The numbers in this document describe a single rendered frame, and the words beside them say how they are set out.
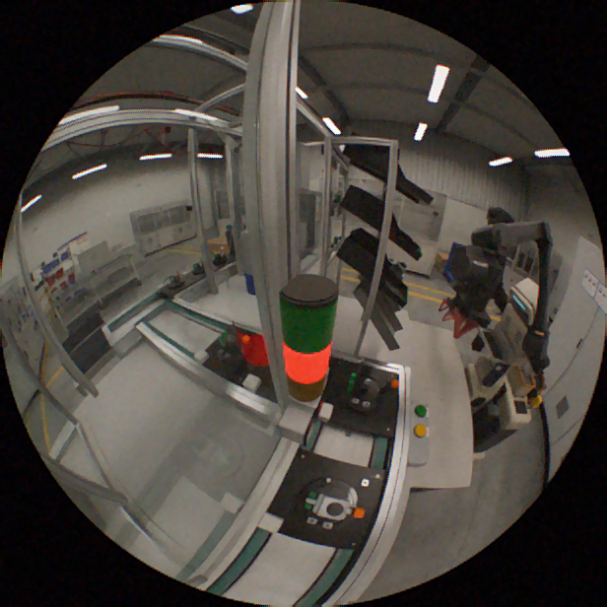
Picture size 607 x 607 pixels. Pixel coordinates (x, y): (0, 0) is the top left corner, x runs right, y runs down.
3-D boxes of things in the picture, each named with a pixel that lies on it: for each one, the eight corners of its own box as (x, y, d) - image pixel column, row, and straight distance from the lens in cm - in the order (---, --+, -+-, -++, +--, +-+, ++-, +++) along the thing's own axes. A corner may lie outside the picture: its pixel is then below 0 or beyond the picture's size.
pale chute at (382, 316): (394, 331, 83) (403, 328, 81) (389, 351, 73) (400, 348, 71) (362, 279, 74) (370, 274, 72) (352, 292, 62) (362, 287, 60)
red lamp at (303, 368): (332, 356, 23) (337, 326, 19) (319, 389, 20) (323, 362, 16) (295, 345, 23) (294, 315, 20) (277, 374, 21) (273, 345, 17)
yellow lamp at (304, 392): (327, 377, 27) (332, 356, 23) (316, 407, 24) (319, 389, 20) (296, 368, 27) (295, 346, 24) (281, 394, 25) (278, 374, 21)
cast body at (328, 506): (348, 500, 47) (356, 503, 40) (341, 517, 47) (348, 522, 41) (309, 490, 46) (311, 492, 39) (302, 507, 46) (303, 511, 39)
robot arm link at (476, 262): (507, 231, 47) (480, 236, 52) (475, 213, 38) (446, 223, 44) (507, 289, 45) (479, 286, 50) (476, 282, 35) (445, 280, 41)
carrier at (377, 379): (395, 375, 71) (409, 353, 62) (390, 438, 60) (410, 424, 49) (334, 360, 69) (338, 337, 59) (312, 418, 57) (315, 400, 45)
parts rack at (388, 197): (365, 319, 106) (391, 166, 87) (356, 369, 79) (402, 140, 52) (331, 311, 107) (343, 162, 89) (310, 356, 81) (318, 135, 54)
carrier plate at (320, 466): (383, 470, 57) (386, 469, 55) (356, 548, 59) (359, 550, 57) (299, 448, 54) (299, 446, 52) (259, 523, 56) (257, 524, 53)
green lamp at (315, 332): (337, 325, 19) (343, 285, 16) (323, 361, 16) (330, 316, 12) (294, 315, 20) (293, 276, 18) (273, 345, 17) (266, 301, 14)
